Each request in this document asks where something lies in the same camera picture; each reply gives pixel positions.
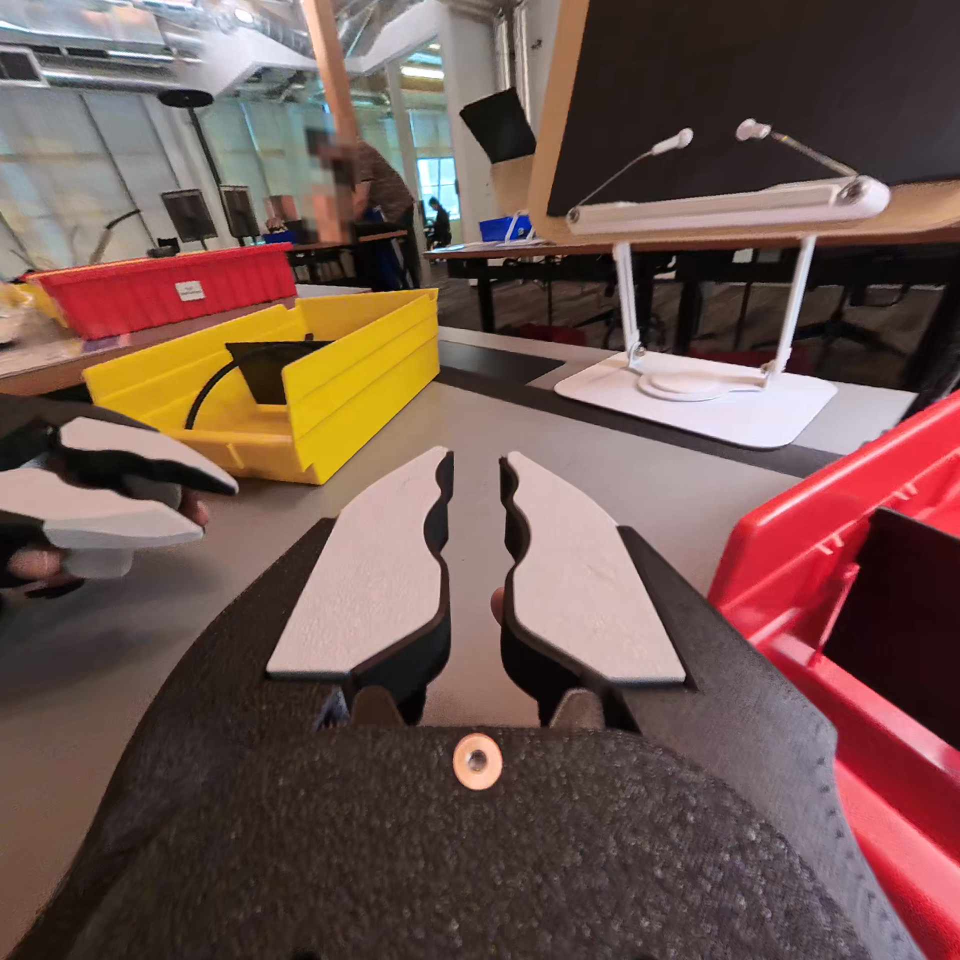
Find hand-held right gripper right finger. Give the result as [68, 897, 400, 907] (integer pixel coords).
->
[498, 450, 687, 714]

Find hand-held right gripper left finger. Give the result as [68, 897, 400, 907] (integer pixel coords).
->
[266, 447, 456, 710]

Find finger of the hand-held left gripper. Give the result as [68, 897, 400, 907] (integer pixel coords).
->
[0, 466, 205, 552]
[56, 416, 240, 498]

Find person's left hand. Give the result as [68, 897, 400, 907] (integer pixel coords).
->
[6, 487, 213, 586]

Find red ribbed bin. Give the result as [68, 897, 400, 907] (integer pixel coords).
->
[22, 242, 299, 342]

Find black bin divider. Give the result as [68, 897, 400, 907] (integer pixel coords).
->
[225, 339, 335, 406]

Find yellow plastic bin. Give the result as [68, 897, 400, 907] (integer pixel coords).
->
[82, 288, 441, 486]

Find white desk stand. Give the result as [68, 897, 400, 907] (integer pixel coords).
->
[553, 118, 892, 450]

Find red plastic bin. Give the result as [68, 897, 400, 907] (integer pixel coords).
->
[708, 390, 960, 960]

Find black screen on stand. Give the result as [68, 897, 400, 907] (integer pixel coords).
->
[219, 184, 261, 240]
[161, 189, 219, 245]

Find black round floor lamp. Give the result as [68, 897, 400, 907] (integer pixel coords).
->
[157, 88, 215, 189]

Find black tilted monitor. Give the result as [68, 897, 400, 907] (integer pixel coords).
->
[459, 87, 537, 165]

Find wooden table black legs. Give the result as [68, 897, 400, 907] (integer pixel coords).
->
[423, 180, 960, 391]

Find black cable in bin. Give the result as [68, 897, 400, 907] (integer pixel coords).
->
[183, 333, 316, 431]

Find wooden post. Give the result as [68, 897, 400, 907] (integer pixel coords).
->
[300, 0, 360, 151]

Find black panel wooden frame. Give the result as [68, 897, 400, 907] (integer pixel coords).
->
[527, 0, 960, 226]

